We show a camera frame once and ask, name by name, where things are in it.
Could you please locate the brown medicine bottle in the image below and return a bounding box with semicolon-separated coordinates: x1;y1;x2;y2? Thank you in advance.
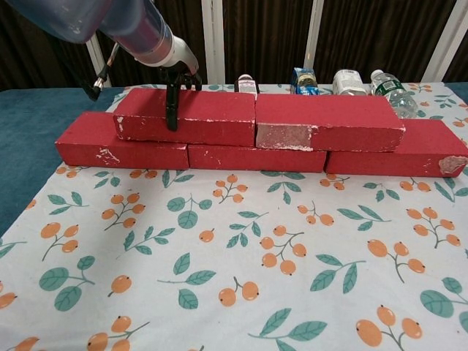
233;74;261;97

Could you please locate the water bottle with green label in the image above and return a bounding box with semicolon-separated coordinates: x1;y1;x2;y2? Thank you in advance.
370;69;419;119

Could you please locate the floral tablecloth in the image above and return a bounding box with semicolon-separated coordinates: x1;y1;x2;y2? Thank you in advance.
0;82;468;351

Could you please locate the dark slatted white-framed partition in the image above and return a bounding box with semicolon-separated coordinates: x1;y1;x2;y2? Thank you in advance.
0;0;468;91

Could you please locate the red brick with worn patch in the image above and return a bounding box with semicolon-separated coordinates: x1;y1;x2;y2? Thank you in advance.
254;94;407;153

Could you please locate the blue cookie box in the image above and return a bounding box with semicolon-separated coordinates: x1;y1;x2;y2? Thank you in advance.
290;67;321;97

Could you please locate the plain red brick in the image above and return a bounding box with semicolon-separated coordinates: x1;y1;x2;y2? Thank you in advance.
187;143;328;173

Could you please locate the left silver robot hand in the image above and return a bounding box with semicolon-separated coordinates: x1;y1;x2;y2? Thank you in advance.
160;34;203;132

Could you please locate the red brick with white scratches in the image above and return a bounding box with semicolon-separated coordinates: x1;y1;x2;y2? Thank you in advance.
55;111;190;170

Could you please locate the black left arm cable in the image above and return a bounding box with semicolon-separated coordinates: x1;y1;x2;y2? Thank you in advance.
87;42;121;102

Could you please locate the clear bottle with white label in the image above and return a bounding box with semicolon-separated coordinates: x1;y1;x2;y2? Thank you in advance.
332;69;368;97

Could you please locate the red brick with broken corner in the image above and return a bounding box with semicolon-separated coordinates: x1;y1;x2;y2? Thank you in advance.
323;119;468;179

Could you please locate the red brick with white-chipped edges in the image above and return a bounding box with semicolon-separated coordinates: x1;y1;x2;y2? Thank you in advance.
113;87;257;148

